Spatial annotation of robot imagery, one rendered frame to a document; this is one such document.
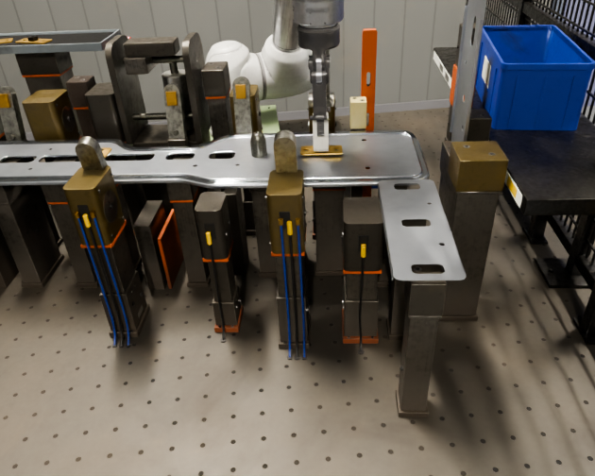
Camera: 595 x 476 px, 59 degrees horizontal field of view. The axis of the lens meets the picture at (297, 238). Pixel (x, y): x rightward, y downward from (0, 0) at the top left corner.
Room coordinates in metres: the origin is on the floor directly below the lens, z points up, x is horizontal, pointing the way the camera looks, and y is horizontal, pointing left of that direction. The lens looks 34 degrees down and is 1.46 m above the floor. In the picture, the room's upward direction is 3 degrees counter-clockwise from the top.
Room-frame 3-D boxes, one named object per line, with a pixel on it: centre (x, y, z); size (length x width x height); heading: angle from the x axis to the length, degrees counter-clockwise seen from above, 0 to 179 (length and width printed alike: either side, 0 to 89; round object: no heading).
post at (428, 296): (0.59, -0.18, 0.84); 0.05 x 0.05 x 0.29; 85
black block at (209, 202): (0.81, 0.15, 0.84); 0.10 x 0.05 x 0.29; 175
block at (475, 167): (0.83, -0.32, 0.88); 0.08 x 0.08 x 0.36; 85
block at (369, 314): (0.77, -0.11, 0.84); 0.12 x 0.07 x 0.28; 175
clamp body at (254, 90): (1.20, 0.10, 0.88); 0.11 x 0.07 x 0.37; 175
